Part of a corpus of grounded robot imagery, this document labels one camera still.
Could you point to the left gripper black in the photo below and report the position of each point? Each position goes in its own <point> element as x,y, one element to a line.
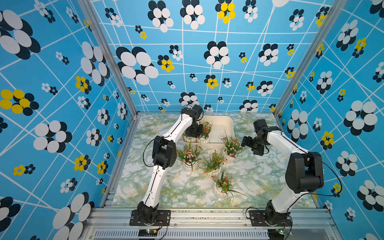
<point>197,134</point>

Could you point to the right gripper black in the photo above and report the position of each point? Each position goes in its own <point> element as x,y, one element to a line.
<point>258,151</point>

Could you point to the potted plant red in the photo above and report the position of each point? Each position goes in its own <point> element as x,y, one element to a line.
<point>188,139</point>
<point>205,136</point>

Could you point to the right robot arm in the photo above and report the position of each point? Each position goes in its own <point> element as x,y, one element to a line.
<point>304,174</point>

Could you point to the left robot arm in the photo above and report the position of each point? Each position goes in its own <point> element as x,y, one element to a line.
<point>164,156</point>

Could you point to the white plastic storage box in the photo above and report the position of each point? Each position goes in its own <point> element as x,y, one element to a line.
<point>221,125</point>

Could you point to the potted plant pink centre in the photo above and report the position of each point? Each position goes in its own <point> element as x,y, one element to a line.
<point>189,155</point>

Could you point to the potted plant orange centre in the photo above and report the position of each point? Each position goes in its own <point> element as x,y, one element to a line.
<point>213,164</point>

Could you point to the potted plant front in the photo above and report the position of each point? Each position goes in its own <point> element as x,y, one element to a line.
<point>223,185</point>

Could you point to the right controller board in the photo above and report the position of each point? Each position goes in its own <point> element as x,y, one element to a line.
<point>276,235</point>

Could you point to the controller board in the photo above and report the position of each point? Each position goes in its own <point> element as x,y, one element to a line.
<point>276,235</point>
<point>148,233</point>

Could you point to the left controller board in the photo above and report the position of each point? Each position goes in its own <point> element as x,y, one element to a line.
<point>148,233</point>

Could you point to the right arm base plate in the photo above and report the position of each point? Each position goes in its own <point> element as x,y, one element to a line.
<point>269,219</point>

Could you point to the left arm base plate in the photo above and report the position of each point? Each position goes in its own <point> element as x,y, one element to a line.
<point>157,219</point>

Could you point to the aluminium front rail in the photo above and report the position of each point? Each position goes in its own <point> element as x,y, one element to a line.
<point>211,224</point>

